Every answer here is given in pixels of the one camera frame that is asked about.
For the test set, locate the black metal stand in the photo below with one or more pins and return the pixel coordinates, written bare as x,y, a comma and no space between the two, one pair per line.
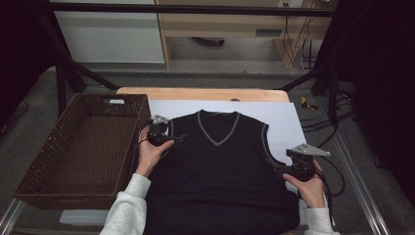
332,98
94,76

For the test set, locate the yellow and black tape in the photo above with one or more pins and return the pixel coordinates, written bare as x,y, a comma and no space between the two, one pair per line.
306,103

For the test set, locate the black horizontal frame bar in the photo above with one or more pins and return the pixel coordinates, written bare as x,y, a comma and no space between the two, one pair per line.
195,9

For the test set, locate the white wall socket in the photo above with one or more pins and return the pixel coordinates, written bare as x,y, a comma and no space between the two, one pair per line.
287,3

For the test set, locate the light wooden desk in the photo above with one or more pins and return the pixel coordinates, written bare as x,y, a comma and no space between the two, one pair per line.
212,23

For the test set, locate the person's right hand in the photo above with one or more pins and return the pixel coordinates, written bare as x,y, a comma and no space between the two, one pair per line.
311,194

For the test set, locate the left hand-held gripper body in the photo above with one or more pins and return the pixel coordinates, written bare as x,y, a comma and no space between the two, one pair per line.
159,119

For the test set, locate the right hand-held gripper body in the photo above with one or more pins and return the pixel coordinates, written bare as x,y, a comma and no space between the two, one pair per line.
308,150

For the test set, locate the brown wicker basket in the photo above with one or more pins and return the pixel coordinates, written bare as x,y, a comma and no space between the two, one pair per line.
91,153

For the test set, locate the white foam board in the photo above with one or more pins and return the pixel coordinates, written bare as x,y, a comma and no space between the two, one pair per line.
280,114

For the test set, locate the white cabinet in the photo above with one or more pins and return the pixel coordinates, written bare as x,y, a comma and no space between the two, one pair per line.
114,36

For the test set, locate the person's left hand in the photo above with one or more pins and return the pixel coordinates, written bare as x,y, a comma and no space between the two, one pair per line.
148,156

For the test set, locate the black knit vest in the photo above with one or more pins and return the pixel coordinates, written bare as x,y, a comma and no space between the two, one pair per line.
218,182

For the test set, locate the aluminium floor rail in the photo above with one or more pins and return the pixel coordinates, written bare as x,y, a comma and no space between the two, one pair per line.
370,212
9,218

